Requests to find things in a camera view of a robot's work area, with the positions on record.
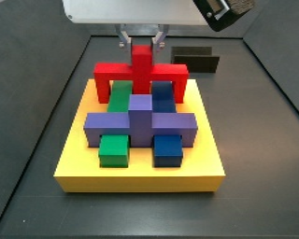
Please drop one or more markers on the green long block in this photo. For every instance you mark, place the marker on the green long block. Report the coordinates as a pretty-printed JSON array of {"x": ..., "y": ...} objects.
[{"x": 114, "y": 151}]

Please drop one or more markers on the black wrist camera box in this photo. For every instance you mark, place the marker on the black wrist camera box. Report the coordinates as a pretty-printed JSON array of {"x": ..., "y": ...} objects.
[{"x": 222, "y": 13}]

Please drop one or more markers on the black block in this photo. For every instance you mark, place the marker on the black block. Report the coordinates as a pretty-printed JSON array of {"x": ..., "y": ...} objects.
[{"x": 198, "y": 58}]

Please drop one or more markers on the yellow board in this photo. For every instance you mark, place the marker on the yellow board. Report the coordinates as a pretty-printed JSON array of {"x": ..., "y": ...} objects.
[{"x": 79, "y": 173}]

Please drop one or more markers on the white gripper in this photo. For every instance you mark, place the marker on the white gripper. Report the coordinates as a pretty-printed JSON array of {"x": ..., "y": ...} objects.
[{"x": 164, "y": 12}]

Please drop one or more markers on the purple cross-shaped block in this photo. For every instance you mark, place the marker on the purple cross-shaped block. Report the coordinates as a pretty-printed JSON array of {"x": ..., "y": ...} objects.
[{"x": 141, "y": 123}]

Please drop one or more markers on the blue long block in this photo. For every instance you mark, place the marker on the blue long block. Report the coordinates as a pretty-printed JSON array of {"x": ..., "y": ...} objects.
[{"x": 168, "y": 145}]

